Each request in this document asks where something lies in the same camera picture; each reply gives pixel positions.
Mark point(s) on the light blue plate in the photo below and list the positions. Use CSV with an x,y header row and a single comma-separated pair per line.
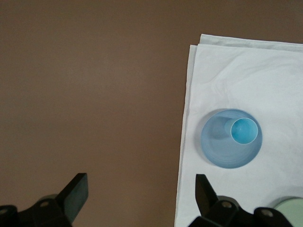
x,y
220,149

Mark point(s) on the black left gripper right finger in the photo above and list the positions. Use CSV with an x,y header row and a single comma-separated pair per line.
x,y
213,205

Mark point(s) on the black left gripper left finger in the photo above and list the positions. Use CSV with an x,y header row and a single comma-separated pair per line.
x,y
71,198

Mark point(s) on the pale green plate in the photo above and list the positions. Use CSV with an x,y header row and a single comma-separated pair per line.
x,y
292,209

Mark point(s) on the small blue cup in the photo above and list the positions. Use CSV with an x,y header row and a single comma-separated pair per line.
x,y
243,131

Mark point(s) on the white folded cloth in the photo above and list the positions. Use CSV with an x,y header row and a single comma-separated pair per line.
x,y
236,78

